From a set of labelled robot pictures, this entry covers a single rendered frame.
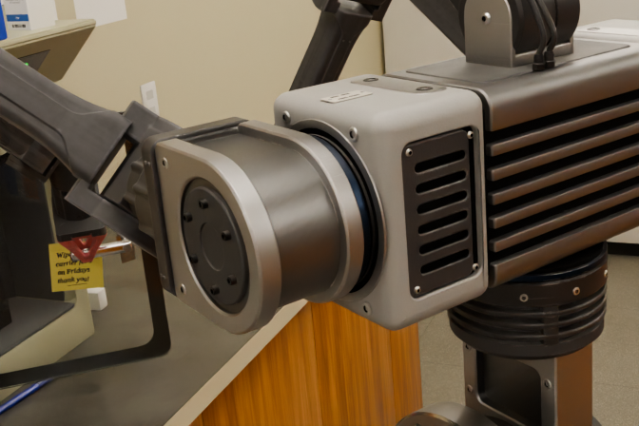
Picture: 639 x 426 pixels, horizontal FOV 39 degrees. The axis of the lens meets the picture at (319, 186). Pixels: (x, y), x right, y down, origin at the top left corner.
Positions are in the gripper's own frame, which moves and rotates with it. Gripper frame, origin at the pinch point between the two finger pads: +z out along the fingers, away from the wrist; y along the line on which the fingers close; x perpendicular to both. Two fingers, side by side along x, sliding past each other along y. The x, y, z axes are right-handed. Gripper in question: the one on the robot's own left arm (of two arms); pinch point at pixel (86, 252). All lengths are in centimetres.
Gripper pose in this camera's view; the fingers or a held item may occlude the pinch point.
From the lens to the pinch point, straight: 137.2
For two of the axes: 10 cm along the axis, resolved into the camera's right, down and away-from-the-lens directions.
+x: 9.6, -1.6, 2.3
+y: 2.8, 6.5, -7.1
